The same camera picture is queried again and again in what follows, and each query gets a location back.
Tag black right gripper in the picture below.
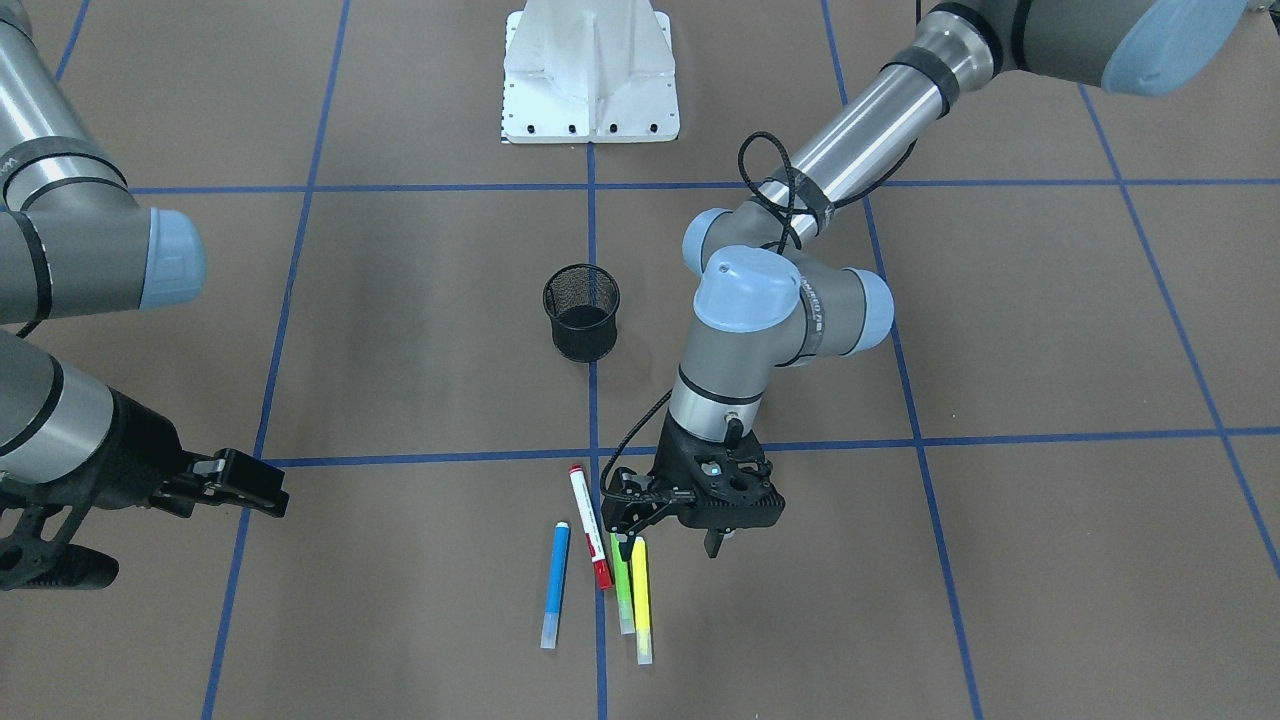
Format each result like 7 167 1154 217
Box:
60 389 291 518

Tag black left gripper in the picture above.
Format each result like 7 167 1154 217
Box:
602 420 785 559

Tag yellow pen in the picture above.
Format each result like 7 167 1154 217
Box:
628 536 654 666

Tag green pen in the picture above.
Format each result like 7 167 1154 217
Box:
607 533 636 635

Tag red capped white pen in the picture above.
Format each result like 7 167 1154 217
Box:
568 464 614 591

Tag blue pen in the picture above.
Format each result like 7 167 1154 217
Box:
539 521 571 651

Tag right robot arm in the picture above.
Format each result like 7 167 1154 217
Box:
3 1 289 518

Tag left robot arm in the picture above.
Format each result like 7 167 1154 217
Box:
602 1 1247 561

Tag black mesh pen cup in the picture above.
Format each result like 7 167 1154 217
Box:
541 263 620 364

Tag brown table mat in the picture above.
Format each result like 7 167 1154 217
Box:
3 1 1277 719

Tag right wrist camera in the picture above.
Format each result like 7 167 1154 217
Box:
1 492 119 591

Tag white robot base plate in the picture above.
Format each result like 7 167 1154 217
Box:
500 1 681 143

